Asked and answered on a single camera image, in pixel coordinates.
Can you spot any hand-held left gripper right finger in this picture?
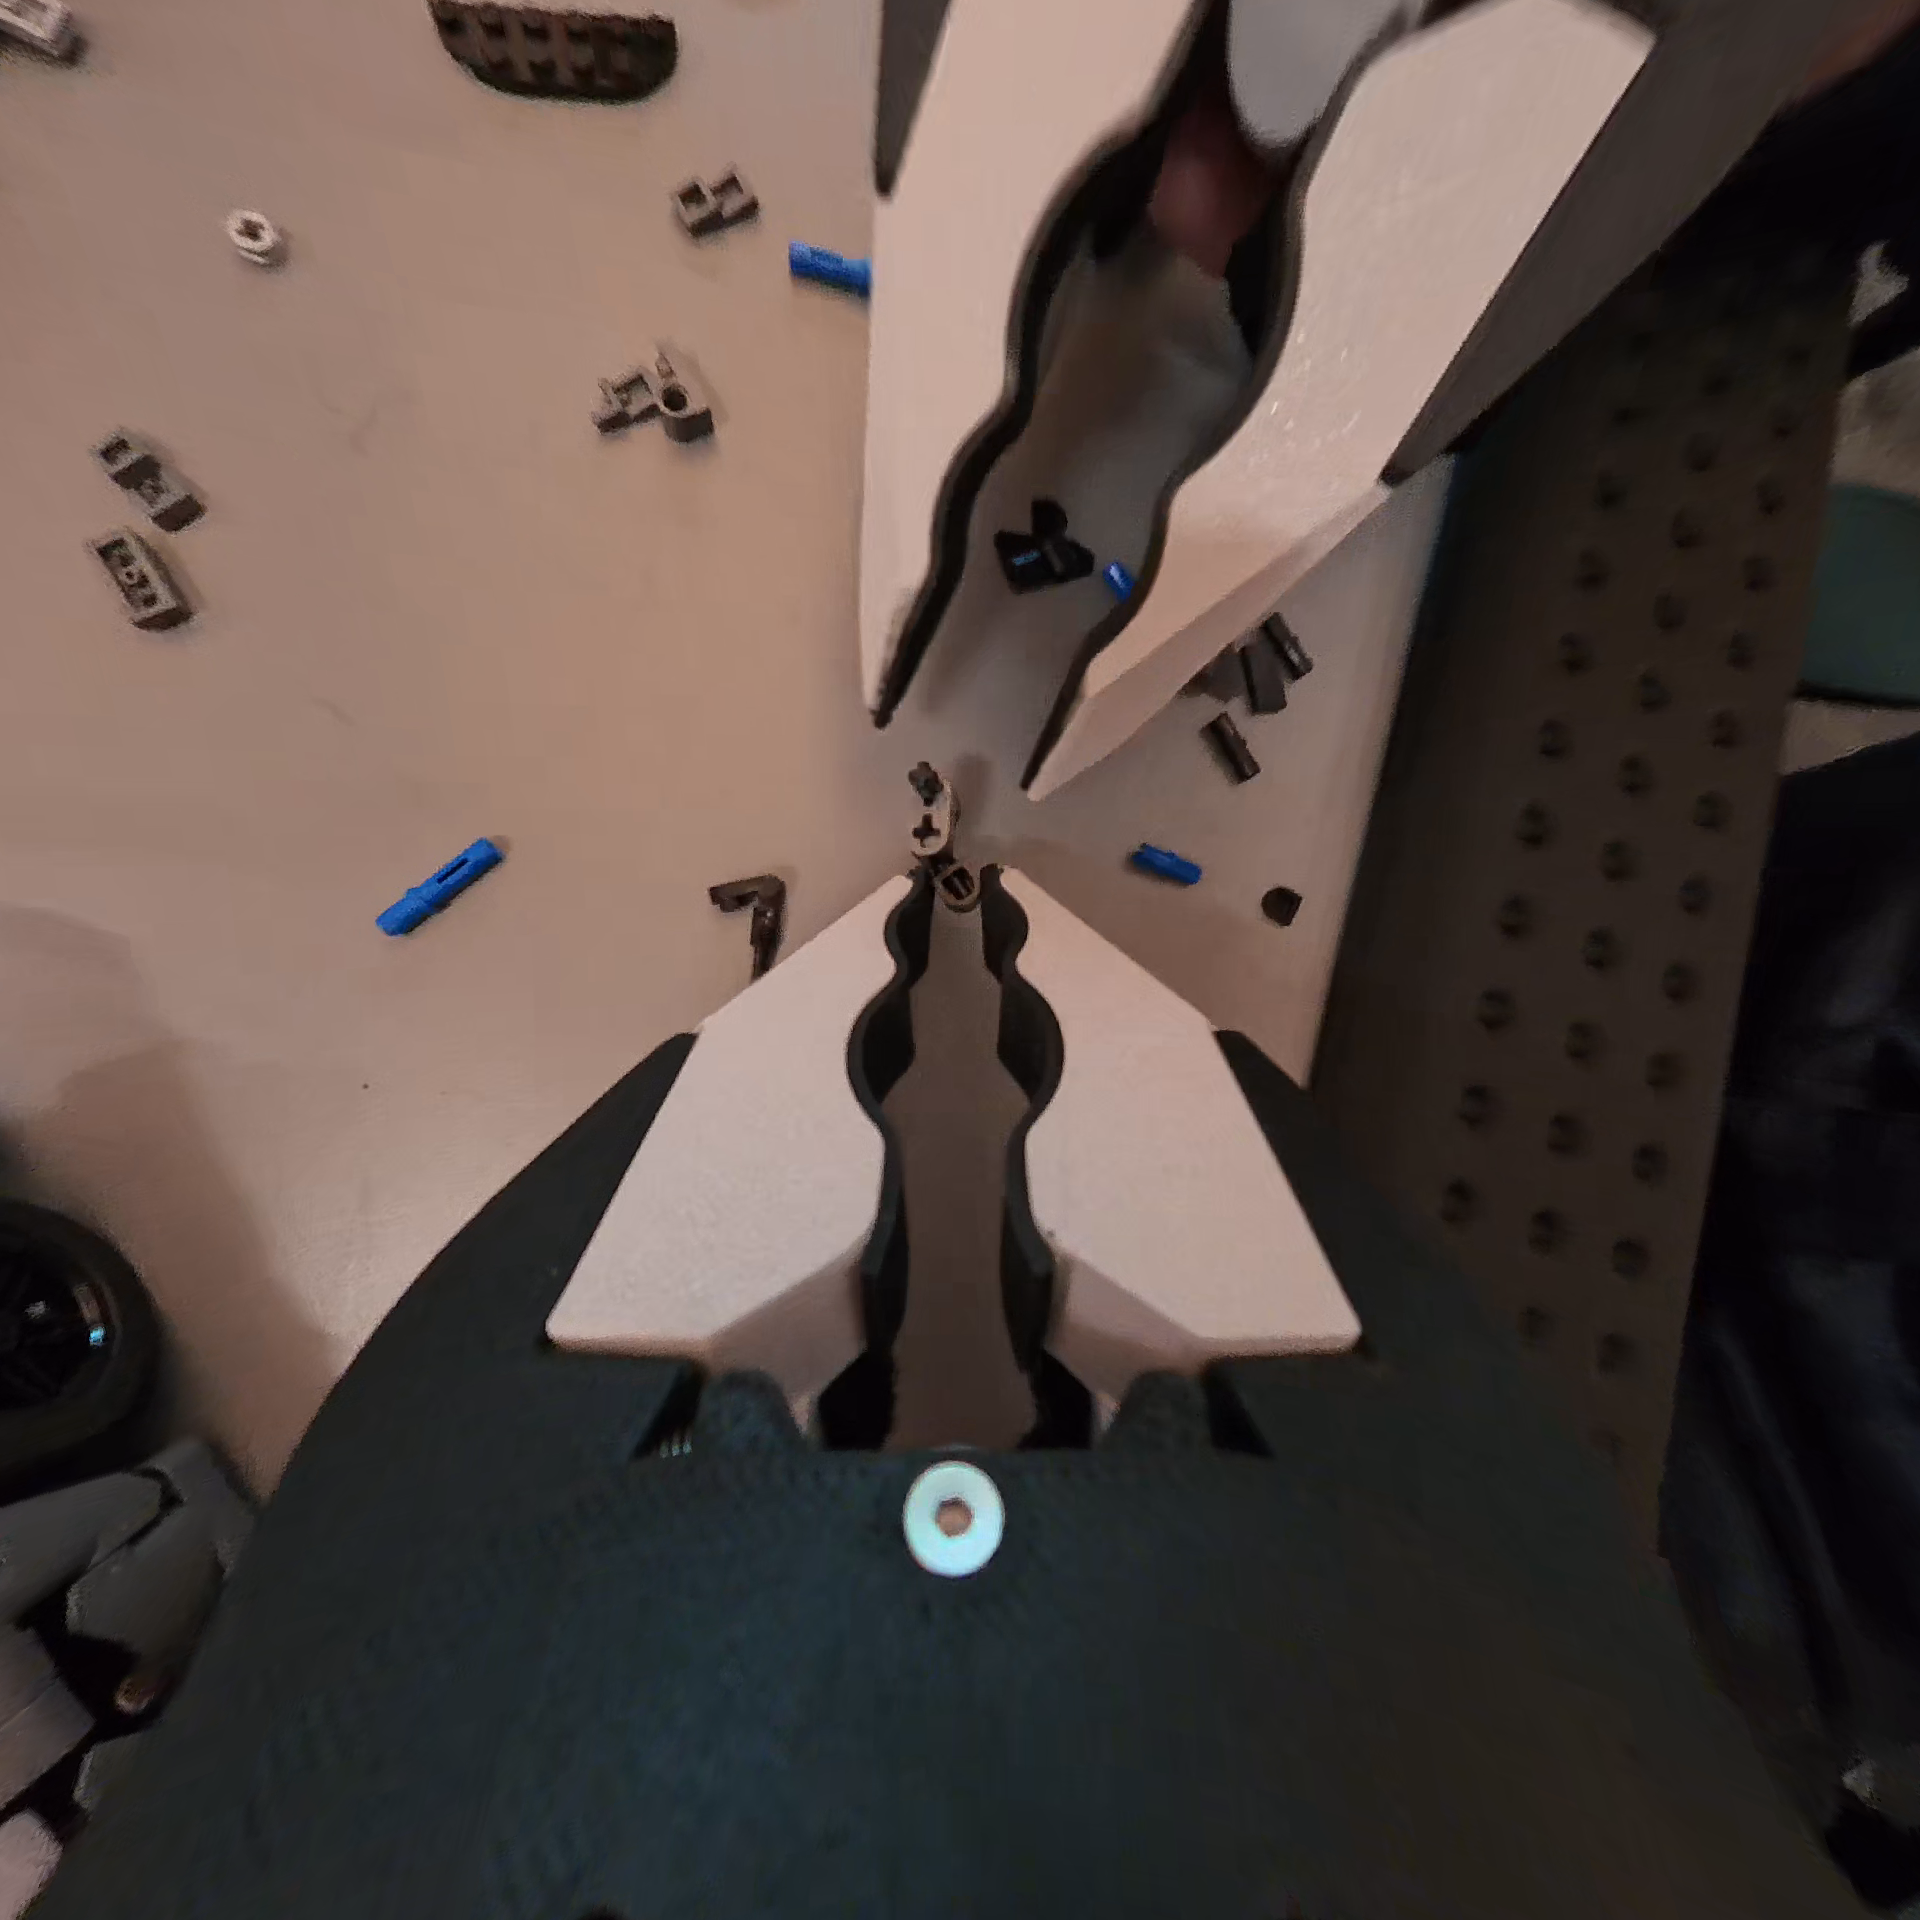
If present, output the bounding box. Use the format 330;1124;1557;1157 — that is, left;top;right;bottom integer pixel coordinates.
979;864;1364;1450

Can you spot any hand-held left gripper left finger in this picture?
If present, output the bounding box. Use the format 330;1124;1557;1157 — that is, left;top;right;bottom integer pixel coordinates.
546;872;934;1450

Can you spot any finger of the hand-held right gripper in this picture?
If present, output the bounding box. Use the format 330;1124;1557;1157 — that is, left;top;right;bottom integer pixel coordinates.
861;0;1214;733
1025;0;1656;805

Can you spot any black lego connector with blue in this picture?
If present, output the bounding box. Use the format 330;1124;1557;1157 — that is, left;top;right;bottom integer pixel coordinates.
992;499;1097;594

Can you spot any grey lego sports car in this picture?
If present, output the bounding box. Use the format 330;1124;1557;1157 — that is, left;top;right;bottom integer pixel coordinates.
0;1192;266;1855

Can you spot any black lego axle with elbow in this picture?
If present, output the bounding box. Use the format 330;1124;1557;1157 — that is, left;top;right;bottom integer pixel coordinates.
709;873;789;986

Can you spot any black studded lego plate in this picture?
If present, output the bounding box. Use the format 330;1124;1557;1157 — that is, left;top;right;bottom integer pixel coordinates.
427;0;682;105

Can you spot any person's navy clothing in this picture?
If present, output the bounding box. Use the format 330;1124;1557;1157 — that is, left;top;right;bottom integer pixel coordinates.
1651;736;1920;1913

